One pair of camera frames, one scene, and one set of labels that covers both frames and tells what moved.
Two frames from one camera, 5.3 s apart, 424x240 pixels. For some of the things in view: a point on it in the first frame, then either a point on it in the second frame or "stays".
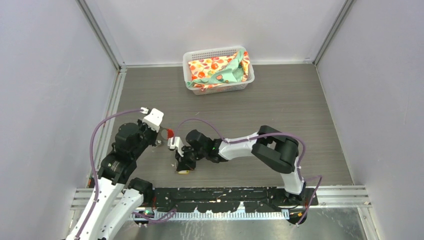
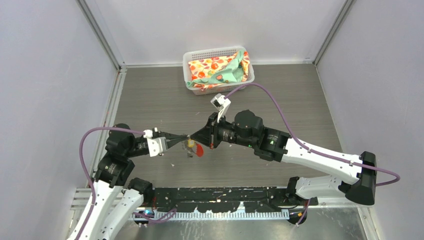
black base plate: (225, 199) stays
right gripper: (184, 164) -> (208, 135)
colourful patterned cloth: (205, 72) stays
